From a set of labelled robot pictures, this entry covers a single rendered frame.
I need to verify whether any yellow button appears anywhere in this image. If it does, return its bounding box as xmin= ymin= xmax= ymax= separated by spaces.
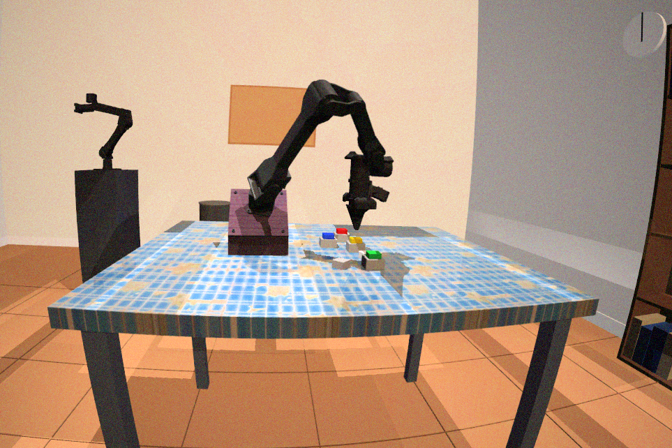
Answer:
xmin=345 ymin=237 xmax=366 ymax=253

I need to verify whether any red button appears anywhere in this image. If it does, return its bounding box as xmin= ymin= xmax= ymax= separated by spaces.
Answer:
xmin=334 ymin=228 xmax=350 ymax=242

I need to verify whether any green button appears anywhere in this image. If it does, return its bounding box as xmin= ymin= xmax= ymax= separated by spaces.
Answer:
xmin=361 ymin=251 xmax=385 ymax=270

